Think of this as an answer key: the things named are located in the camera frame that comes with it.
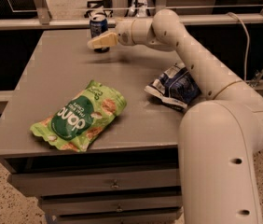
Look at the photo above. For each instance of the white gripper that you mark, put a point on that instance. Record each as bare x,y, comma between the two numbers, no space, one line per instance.
123,32

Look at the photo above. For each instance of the bottom grey drawer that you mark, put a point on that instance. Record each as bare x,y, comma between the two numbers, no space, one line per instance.
148,216

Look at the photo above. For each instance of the top grey drawer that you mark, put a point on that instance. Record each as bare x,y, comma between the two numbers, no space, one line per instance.
95,180

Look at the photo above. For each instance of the blue chip bag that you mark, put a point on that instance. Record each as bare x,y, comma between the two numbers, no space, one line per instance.
175,87

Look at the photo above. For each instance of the blue pepsi can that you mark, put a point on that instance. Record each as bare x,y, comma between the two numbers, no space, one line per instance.
98,24

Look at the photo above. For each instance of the grey drawer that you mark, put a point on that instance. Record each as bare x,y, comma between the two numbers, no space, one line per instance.
95,180
108,204
148,216

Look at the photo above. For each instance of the grey metal railing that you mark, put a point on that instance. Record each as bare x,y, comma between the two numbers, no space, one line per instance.
69,14

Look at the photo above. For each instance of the middle grey drawer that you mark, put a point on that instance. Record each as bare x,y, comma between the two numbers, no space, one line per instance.
108,204

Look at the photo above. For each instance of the grey drawer cabinet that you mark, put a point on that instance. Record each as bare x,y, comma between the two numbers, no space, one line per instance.
144,134

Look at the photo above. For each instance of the black office chair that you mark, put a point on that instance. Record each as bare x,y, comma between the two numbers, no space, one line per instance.
96,0

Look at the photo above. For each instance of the green rice chip bag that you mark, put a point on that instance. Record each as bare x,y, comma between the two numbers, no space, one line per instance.
76,125

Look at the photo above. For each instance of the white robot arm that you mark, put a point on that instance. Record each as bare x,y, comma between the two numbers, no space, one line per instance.
218,136

